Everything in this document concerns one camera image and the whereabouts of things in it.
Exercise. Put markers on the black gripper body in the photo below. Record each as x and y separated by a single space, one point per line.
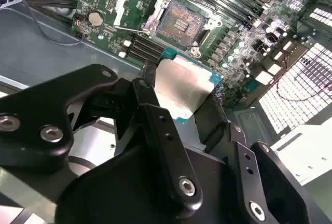
124 187

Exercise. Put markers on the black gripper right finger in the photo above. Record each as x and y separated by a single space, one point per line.
272 182

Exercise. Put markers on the silver CPU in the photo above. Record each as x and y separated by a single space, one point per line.
181 86

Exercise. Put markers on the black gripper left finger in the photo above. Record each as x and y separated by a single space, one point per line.
33 120

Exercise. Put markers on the metal socket cover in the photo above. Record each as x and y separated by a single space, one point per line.
122 3

